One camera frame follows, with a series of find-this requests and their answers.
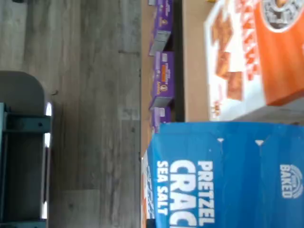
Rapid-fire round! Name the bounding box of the blue white pretzel crackers box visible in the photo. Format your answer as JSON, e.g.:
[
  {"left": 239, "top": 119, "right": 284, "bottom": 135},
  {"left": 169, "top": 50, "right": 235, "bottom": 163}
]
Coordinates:
[{"left": 141, "top": 121, "right": 304, "bottom": 228}]

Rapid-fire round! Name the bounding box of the purple Annie's snack box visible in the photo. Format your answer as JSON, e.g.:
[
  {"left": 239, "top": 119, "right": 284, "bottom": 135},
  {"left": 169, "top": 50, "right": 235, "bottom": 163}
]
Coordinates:
[
  {"left": 149, "top": 51, "right": 176, "bottom": 110},
  {"left": 150, "top": 106, "right": 173, "bottom": 134},
  {"left": 148, "top": 0, "right": 175, "bottom": 57}
]

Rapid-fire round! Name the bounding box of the brown wooden shelf board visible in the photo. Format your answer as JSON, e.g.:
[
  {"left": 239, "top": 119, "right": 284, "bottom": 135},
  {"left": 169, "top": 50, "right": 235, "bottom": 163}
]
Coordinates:
[{"left": 140, "top": 0, "right": 157, "bottom": 152}]

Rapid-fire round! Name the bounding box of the tan wooden shelf board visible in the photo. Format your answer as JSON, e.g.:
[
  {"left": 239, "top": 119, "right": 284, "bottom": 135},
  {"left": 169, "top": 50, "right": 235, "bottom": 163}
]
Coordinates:
[{"left": 184, "top": 0, "right": 211, "bottom": 122}]

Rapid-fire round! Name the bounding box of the orange white pretzel crackers box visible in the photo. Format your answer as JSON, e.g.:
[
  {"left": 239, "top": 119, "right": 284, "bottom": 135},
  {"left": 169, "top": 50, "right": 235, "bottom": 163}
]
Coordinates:
[{"left": 203, "top": 0, "right": 304, "bottom": 125}]

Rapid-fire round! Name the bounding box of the black metal shelf frame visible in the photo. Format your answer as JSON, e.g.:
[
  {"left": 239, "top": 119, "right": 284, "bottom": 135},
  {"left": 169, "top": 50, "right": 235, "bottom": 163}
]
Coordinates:
[{"left": 174, "top": 0, "right": 186, "bottom": 122}]

